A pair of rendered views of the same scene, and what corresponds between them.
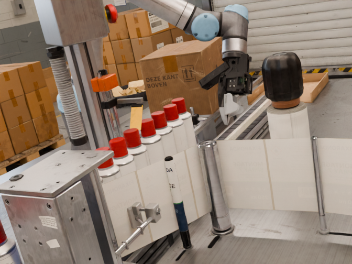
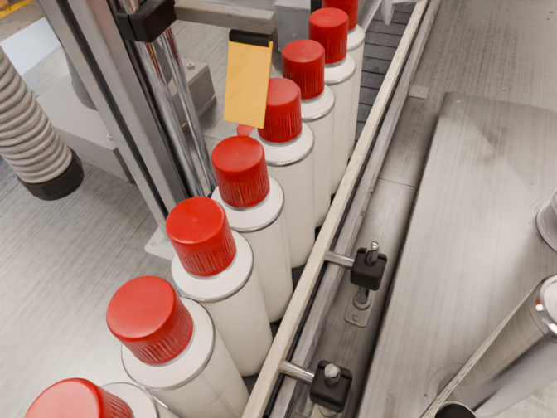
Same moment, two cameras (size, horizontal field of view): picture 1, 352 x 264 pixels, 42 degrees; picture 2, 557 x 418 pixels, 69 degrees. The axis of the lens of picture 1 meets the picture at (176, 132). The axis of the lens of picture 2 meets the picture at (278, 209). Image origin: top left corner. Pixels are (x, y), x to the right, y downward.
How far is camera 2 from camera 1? 0.78 m
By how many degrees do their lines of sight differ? 35
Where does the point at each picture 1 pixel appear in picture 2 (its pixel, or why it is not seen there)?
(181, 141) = (343, 116)
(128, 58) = not seen: outside the picture
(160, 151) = (307, 177)
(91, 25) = not seen: outside the picture
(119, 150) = (210, 260)
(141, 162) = (268, 242)
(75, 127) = (18, 150)
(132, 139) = (246, 188)
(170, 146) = (325, 143)
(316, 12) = not seen: outside the picture
